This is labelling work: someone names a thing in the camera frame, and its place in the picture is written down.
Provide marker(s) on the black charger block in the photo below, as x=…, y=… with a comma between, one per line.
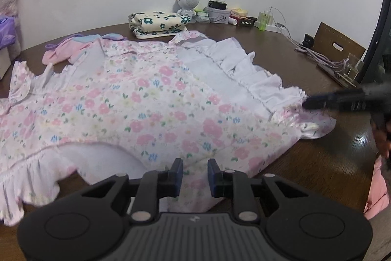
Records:
x=217, y=5

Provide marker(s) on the person's pink clothing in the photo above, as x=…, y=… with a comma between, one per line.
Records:
x=378, y=190

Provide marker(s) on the clear acrylic organiser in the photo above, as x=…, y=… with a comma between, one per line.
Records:
x=348, y=74

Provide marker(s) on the person's right hand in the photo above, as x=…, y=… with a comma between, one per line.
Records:
x=381, y=138

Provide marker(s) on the pink floral dress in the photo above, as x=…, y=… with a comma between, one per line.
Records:
x=152, y=114

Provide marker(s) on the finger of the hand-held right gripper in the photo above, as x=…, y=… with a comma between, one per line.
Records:
x=333, y=100

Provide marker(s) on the fuzzy pink vase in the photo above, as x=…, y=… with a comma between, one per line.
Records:
x=9, y=1

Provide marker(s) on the green white small boxes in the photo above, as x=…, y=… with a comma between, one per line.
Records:
x=202, y=17

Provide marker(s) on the black labelled box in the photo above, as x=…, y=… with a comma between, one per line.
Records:
x=246, y=21

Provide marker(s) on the brown cardboard panel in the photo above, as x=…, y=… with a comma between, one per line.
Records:
x=336, y=40

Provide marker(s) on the black phone clip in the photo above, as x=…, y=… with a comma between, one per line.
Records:
x=308, y=40

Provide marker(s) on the green liquid bottle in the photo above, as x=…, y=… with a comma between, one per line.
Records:
x=262, y=21

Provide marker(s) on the pale yellow small case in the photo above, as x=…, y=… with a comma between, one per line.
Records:
x=239, y=12

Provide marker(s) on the white power strip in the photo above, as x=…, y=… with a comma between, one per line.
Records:
x=278, y=29

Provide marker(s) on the white small tube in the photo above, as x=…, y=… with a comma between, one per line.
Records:
x=233, y=21

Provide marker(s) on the pink blue purple garment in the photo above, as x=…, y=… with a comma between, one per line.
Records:
x=61, y=53

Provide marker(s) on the folded cream floral cloth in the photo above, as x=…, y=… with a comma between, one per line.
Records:
x=155, y=22

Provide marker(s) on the purple tissue pack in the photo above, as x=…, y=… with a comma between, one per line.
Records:
x=4, y=63
x=7, y=33

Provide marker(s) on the dark tall panel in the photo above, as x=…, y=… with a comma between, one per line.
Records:
x=378, y=19

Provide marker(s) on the white round robot speaker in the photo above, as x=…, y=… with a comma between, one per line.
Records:
x=186, y=1

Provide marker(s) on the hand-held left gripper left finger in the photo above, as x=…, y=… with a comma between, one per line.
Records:
x=177, y=177

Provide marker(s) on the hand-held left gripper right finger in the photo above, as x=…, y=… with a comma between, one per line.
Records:
x=213, y=177

